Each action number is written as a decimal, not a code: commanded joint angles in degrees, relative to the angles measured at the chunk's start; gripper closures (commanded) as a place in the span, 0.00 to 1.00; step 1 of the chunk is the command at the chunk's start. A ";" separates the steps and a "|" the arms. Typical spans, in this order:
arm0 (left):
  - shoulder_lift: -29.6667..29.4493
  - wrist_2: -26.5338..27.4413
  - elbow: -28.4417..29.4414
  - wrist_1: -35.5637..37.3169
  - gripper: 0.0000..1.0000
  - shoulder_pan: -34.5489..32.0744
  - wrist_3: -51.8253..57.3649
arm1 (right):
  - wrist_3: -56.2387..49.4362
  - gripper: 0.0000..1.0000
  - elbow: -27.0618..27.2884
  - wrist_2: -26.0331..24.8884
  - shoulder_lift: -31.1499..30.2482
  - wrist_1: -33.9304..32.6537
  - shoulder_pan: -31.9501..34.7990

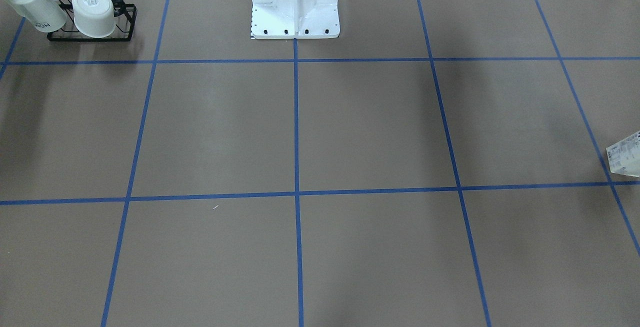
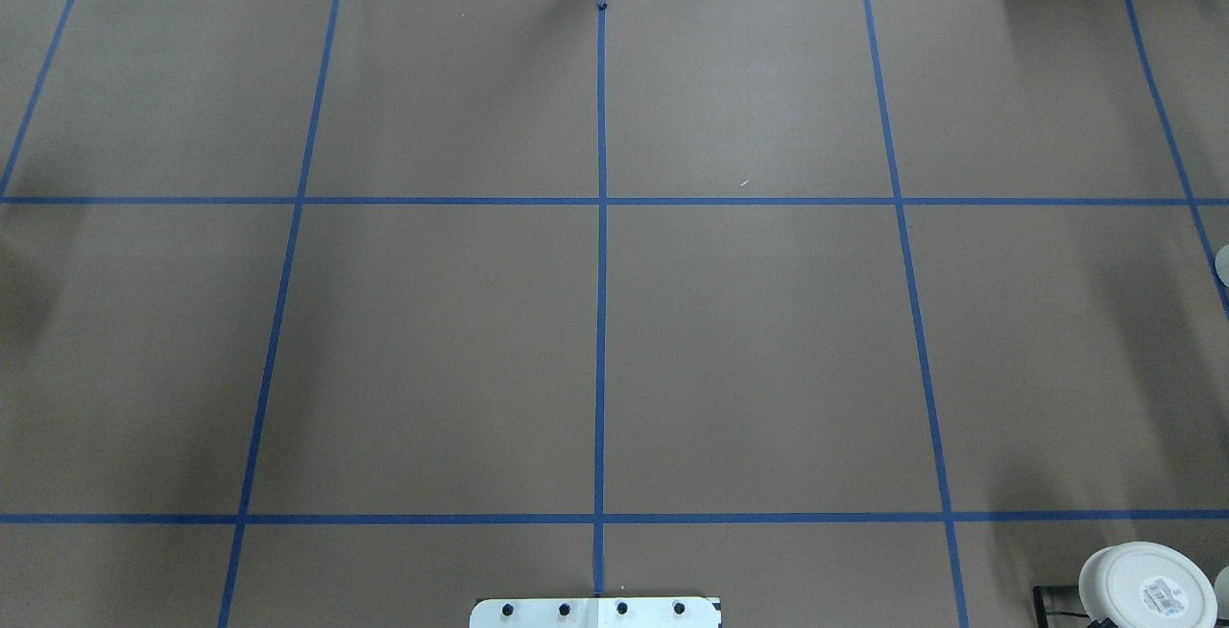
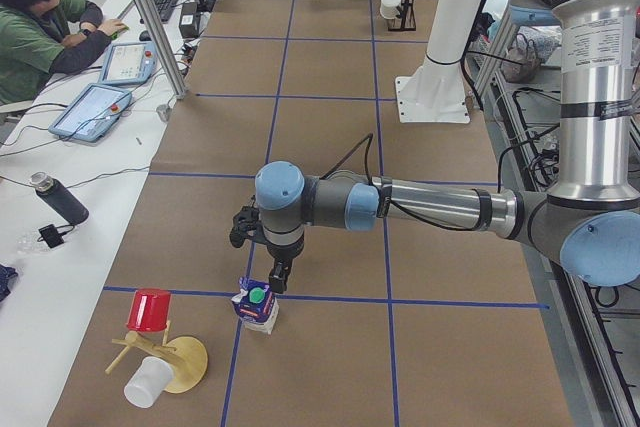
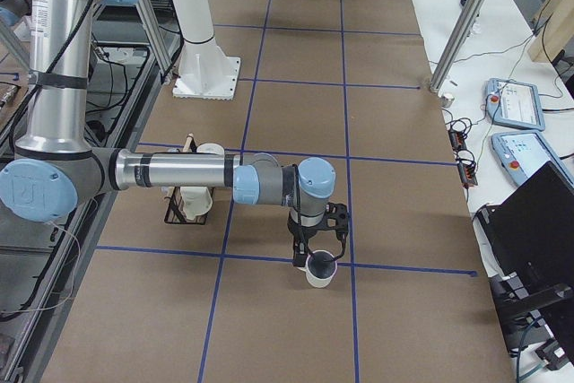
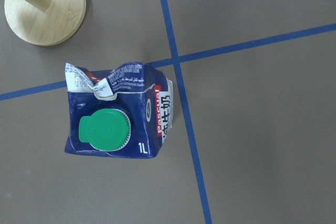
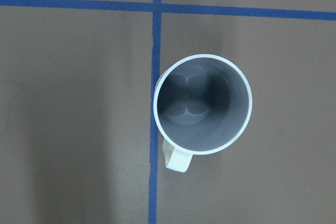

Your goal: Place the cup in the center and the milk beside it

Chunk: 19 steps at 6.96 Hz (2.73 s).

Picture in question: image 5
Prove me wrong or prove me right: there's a blue milk carton green cap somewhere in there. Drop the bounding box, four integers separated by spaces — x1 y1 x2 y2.
65 62 174 159

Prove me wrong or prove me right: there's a wooden cup tree stand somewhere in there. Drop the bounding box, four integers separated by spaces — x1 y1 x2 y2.
4 0 86 46

